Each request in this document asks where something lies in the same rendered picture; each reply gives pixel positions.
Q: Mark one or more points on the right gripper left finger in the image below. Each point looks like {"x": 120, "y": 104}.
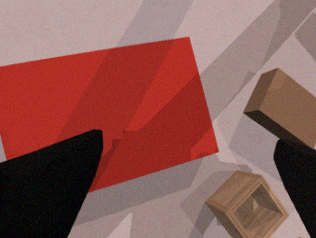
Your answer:
{"x": 41, "y": 193}

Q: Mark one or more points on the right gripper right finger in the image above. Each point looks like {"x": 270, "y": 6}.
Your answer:
{"x": 296, "y": 165}

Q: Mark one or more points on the red flat rectangular board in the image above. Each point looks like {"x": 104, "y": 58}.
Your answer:
{"x": 147, "y": 99}

